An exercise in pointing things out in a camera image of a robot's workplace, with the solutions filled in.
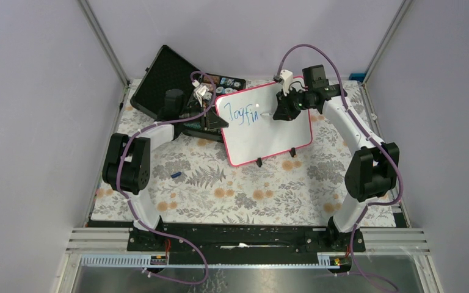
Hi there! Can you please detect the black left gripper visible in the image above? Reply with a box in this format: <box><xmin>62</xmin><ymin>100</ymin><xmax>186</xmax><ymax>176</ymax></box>
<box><xmin>178</xmin><ymin>99</ymin><xmax>228</xmax><ymax>131</ymax></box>

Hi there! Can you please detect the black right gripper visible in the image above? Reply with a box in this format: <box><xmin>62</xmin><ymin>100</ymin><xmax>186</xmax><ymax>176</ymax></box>
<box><xmin>274</xmin><ymin>86</ymin><xmax>312</xmax><ymax>122</ymax></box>

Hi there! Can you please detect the pink framed whiteboard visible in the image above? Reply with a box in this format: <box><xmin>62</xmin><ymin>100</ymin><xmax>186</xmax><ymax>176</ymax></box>
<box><xmin>215</xmin><ymin>82</ymin><xmax>313</xmax><ymax>167</ymax></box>

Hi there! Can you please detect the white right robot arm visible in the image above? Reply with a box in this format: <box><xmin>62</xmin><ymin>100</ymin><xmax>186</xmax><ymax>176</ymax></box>
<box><xmin>272</xmin><ymin>65</ymin><xmax>399</xmax><ymax>251</ymax></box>

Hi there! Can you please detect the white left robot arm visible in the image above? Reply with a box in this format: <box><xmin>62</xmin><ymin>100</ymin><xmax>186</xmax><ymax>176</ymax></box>
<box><xmin>102</xmin><ymin>86</ymin><xmax>218</xmax><ymax>251</ymax></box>

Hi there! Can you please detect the black poker chip case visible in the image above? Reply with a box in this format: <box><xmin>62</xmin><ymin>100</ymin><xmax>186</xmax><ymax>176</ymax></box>
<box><xmin>131</xmin><ymin>45</ymin><xmax>247</xmax><ymax>121</ymax></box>

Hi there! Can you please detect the floral tablecloth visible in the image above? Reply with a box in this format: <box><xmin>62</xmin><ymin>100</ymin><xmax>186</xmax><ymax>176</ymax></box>
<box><xmin>90</xmin><ymin>79</ymin><xmax>397</xmax><ymax>227</ymax></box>

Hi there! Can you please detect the blue clamp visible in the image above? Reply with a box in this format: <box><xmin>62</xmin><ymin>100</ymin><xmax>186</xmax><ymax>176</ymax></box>
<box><xmin>349</xmin><ymin>73</ymin><xmax>366</xmax><ymax>82</ymax></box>

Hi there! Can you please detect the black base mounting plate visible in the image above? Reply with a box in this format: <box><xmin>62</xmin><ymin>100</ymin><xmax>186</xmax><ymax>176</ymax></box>
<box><xmin>127</xmin><ymin>222</ymin><xmax>366</xmax><ymax>265</ymax></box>

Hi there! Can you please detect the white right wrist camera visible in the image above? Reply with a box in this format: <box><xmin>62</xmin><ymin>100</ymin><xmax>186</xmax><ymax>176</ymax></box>
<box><xmin>274</xmin><ymin>70</ymin><xmax>294</xmax><ymax>96</ymax></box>

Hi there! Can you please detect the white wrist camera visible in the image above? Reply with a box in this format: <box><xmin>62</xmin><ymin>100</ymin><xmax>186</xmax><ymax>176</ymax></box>
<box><xmin>192</xmin><ymin>80</ymin><xmax>213</xmax><ymax>107</ymax></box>
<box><xmin>274</xmin><ymin>70</ymin><xmax>294</xmax><ymax>96</ymax></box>

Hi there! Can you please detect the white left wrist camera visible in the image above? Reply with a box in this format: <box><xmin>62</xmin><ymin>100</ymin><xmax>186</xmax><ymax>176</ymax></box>
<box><xmin>192</xmin><ymin>80</ymin><xmax>213</xmax><ymax>107</ymax></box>

